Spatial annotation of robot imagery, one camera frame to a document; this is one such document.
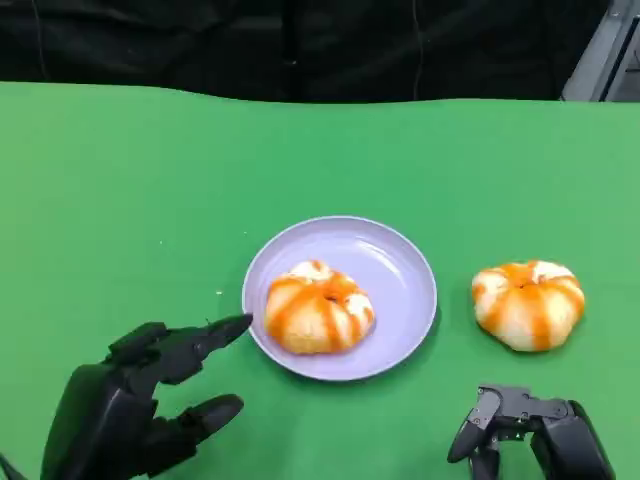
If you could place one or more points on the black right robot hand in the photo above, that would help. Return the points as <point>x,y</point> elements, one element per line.
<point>570,445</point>

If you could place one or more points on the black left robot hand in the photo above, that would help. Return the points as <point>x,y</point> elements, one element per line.
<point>95,420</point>

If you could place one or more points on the orange white toy bread roll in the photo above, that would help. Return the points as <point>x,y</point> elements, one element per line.
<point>315,310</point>
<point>530,307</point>

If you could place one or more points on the lilac plate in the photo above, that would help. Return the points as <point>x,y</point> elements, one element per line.
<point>395,280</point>

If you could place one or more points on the green table cloth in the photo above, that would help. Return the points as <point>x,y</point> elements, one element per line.
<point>320,165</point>

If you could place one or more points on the black backdrop curtain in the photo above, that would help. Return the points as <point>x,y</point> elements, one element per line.
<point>300,45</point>

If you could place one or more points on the grey metal frame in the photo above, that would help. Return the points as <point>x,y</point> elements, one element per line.
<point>607,60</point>

